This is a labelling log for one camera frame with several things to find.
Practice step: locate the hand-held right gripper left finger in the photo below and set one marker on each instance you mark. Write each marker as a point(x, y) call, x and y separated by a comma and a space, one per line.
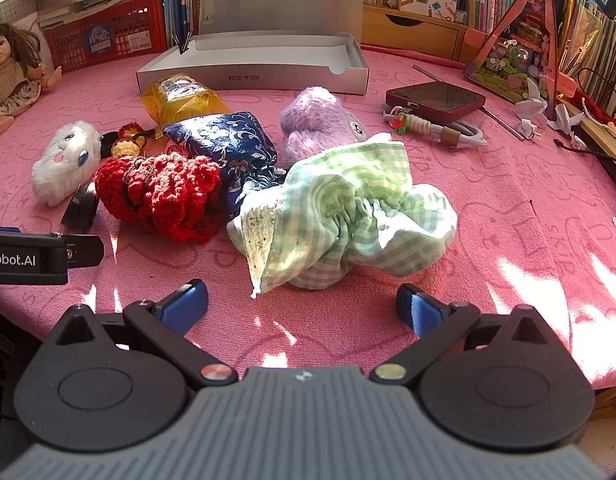
point(185, 306)

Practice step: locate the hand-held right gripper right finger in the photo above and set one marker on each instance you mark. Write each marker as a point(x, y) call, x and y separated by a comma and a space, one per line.
point(417, 308)

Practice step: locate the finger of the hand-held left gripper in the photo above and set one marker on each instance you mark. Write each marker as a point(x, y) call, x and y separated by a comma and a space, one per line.
point(85, 251)

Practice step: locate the black round disc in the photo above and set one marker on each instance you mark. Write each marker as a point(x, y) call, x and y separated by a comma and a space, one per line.
point(80, 207)

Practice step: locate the white fluffy plush toy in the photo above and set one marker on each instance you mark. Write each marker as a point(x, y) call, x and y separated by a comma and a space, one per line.
point(65, 160)

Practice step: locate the red crochet pouch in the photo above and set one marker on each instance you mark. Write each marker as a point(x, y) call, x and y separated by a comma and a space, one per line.
point(162, 192)

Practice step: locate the small yellow red crochet doll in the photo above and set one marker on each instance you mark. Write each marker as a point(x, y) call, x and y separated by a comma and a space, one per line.
point(125, 145)

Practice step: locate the green checkered cloth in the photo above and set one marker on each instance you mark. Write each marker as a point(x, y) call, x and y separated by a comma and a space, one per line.
point(348, 205)

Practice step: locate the yellow snack packet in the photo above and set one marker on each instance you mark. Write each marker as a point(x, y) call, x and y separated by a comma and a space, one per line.
point(182, 100)

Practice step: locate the purple fluffy plush toy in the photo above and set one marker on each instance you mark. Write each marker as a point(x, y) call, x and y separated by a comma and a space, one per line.
point(313, 120)

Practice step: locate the silver box with hinged lid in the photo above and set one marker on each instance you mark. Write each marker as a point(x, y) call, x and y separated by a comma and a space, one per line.
point(268, 57)

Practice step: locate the pink tablecloth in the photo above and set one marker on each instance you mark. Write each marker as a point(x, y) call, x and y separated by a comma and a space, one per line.
point(513, 200)

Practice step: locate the blue patterned fabric pouch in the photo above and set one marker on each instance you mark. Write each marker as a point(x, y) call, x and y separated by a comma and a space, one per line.
point(222, 145)

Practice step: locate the brown-haired baby doll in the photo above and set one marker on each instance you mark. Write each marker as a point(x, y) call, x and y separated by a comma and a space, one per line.
point(12, 77)

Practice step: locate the metal straw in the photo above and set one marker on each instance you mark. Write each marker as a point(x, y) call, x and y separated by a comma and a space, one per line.
point(498, 117)

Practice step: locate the red plastic crate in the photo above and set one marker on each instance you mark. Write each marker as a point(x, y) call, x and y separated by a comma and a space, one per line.
point(107, 35)

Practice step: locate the black binder clip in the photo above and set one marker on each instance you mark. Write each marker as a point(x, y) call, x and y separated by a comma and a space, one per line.
point(184, 42)

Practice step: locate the small white paper origami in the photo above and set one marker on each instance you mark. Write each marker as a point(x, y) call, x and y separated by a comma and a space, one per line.
point(565, 119)

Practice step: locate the wooden tray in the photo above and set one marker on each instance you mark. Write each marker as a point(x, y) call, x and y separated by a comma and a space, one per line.
point(603, 137)

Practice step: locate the red knitted yarn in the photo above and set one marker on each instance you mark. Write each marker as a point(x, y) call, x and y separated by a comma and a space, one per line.
point(600, 110)

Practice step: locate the wooden drawer organizer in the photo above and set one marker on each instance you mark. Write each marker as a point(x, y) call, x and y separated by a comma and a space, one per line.
point(413, 35)

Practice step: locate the pink triangular dollhouse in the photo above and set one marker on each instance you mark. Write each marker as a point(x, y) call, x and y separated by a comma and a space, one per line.
point(518, 45)

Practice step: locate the row of dark leaning books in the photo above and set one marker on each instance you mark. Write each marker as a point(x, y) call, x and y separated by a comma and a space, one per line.
point(595, 45)

